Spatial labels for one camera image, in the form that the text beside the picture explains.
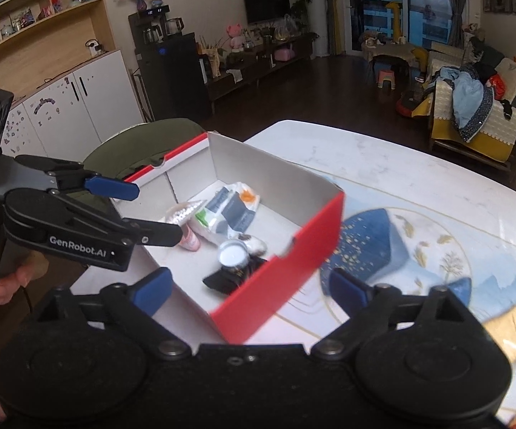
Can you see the black water dispenser cabinet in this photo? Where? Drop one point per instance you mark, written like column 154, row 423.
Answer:
column 173, row 80

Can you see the dark television cabinet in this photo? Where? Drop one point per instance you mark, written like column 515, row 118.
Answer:
column 249, row 71

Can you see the pink plush toy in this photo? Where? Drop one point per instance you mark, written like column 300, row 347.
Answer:
column 235, row 35

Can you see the red cardboard box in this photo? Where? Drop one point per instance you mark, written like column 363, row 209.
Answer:
column 276, row 295

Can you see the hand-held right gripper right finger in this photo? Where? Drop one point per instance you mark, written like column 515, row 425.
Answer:
column 349, row 290

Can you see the bagged yellow bread slice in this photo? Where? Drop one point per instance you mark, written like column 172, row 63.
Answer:
column 508, row 333

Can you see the white cabinet with stickers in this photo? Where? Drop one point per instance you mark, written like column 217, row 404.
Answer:
column 101, row 98

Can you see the black television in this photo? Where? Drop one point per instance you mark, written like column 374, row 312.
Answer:
column 264, row 0

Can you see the small pink packet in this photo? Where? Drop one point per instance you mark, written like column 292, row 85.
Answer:
column 191, row 239

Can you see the person's left hand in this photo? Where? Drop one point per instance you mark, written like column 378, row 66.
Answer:
column 9, row 283

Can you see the blue clothes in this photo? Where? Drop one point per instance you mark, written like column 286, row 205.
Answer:
column 468, row 98

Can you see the cotton swab bag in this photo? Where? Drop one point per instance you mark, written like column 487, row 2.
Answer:
column 182, row 212

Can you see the wooden wall shelf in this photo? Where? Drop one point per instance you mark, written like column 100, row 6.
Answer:
column 39, row 53

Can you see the clear plastic bag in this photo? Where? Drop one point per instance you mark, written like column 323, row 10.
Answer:
column 285, row 29

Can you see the pink bag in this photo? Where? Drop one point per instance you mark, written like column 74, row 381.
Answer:
column 284, row 54

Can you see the yellow giraffe toy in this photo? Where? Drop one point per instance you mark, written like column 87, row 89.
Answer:
column 394, row 18

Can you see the white tower air conditioner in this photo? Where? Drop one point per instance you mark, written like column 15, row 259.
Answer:
column 318, row 13

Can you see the grey curtain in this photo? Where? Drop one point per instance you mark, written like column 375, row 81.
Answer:
column 458, row 4

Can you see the printed blue table mat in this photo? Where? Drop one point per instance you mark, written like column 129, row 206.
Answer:
column 486, row 254

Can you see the brown teddy bear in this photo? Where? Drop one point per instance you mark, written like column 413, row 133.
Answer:
column 475, row 33

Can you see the olive green chair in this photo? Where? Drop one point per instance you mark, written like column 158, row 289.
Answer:
column 150, row 143

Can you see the red plastic bag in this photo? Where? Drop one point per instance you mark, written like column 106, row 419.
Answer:
column 496, row 86

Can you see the black snack packet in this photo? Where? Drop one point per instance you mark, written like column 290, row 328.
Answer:
column 226, row 279

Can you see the small covered table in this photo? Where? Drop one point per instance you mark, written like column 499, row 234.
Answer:
column 387, row 51

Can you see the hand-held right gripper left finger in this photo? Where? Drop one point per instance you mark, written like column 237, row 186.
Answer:
column 153, row 290

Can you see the pink stool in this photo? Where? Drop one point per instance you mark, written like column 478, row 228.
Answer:
column 387, row 76

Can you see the white green-labelled packet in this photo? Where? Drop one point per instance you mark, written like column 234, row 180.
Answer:
column 231, row 214

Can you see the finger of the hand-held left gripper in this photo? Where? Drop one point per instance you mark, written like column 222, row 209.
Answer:
column 115, row 187
column 159, row 234

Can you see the sofa with yellow cover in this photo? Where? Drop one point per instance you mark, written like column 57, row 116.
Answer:
column 499, row 129

